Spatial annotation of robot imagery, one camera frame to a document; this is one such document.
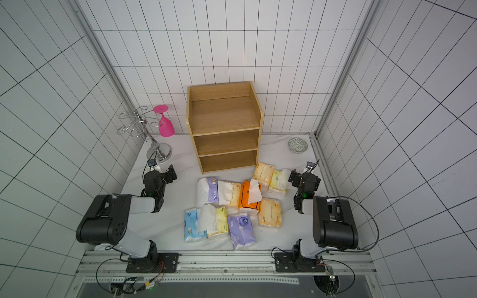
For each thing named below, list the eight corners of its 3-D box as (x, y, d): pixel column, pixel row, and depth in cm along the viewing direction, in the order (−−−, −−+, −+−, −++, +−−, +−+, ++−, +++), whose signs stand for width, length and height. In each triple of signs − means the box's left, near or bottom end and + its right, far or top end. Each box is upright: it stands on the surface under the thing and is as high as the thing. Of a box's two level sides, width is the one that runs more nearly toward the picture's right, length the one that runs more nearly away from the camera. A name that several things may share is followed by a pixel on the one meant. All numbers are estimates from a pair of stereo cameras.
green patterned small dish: (289, 156, 111) (291, 150, 107) (286, 143, 118) (288, 137, 114) (307, 156, 111) (309, 150, 107) (303, 143, 118) (305, 137, 114)
